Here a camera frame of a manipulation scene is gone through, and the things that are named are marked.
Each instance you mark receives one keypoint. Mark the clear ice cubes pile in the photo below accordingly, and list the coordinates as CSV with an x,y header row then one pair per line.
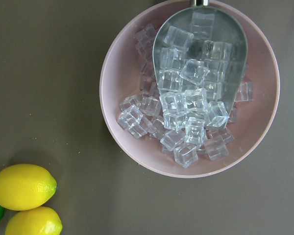
x,y
186,105

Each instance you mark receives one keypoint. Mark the pink bowl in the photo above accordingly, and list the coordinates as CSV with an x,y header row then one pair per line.
x,y
119,79

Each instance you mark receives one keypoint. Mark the metal ice scoop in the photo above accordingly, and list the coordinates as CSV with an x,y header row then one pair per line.
x,y
226,29

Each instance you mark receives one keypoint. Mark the whole lemon upper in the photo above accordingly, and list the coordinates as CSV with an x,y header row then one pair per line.
x,y
25,186

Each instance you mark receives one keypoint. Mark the whole lemon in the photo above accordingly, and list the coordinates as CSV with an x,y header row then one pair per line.
x,y
38,221
25,186

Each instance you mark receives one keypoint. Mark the whole lemon lower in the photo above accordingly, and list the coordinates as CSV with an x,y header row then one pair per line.
x,y
38,221

